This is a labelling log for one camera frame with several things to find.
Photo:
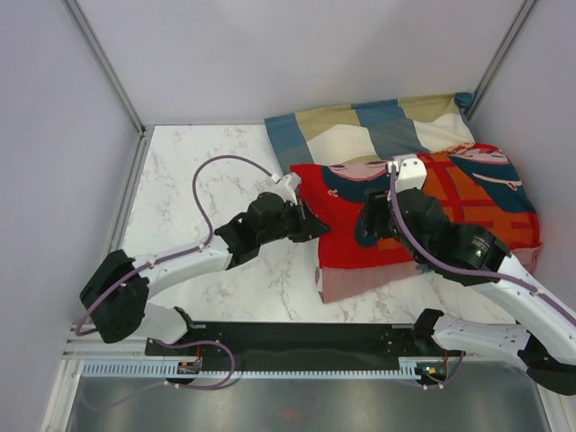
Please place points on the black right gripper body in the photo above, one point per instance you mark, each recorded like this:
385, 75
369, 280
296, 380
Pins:
375, 202

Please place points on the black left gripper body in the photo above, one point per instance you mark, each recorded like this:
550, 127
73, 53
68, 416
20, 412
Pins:
291, 224

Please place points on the red patterned pillowcase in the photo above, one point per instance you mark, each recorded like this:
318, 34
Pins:
471, 208

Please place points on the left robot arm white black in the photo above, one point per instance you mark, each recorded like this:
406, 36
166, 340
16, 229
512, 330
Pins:
116, 297

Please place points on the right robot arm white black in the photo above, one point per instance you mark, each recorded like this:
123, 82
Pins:
541, 339

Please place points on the blue beige checkered pillow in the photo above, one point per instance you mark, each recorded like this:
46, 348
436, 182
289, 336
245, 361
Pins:
352, 133

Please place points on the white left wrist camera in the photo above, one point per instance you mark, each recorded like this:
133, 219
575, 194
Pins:
286, 186

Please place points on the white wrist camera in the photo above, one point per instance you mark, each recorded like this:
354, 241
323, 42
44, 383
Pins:
286, 186
410, 172

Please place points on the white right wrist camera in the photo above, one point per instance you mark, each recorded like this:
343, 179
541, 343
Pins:
410, 172

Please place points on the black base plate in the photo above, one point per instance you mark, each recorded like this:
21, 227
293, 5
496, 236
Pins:
261, 346

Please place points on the right aluminium frame post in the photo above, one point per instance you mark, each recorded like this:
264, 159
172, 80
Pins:
501, 54

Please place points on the aluminium frame post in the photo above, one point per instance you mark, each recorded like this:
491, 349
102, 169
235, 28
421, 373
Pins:
88, 33
501, 54

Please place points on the aluminium front rail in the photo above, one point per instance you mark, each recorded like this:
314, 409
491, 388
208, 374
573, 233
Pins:
93, 347

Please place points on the white slotted cable duct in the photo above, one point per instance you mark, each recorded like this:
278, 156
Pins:
405, 370

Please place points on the left aluminium frame post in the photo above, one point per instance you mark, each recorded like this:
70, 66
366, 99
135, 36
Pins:
88, 33

